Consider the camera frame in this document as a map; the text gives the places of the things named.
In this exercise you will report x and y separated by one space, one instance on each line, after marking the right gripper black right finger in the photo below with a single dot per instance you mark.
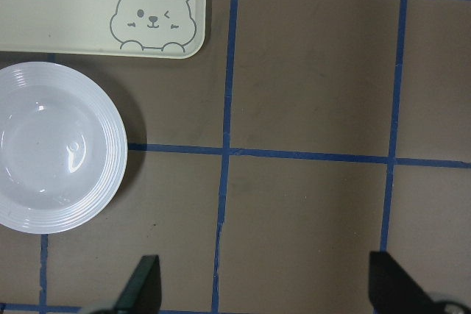
392 291

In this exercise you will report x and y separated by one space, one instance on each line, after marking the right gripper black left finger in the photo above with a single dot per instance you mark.
142 293

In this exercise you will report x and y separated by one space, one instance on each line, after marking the white round plate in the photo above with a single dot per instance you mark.
63 148

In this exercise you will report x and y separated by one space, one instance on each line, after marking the cream bear tray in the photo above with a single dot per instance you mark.
171 29

